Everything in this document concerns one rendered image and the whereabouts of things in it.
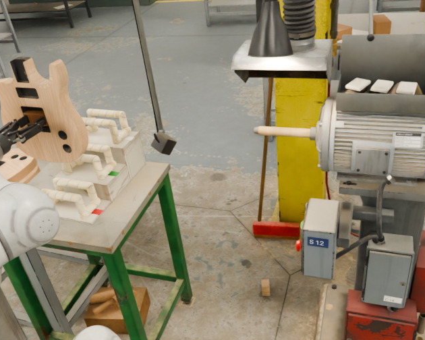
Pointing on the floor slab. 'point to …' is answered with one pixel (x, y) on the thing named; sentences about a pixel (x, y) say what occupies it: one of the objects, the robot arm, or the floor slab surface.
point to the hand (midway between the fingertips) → (35, 119)
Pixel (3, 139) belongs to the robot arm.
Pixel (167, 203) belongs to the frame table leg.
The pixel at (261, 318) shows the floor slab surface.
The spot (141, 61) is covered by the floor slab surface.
